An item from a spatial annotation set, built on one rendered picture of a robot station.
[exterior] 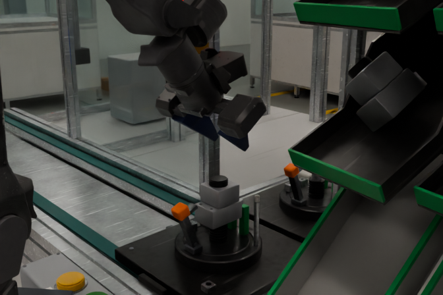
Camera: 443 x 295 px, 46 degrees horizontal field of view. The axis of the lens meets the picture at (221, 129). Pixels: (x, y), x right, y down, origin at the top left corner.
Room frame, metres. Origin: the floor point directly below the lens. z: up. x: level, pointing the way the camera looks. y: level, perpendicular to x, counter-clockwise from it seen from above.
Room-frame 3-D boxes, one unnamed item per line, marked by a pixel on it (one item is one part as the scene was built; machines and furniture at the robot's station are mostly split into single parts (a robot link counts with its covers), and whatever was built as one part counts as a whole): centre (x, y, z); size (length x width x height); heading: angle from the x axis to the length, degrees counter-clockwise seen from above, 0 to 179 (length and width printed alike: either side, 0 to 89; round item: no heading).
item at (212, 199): (0.76, 0.00, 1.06); 0.08 x 0.04 x 0.07; 133
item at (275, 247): (0.75, 0.01, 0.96); 0.24 x 0.24 x 0.02; 43
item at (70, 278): (0.67, 0.22, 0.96); 0.04 x 0.04 x 0.02
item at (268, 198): (0.93, -0.18, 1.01); 0.24 x 0.24 x 0.13; 43
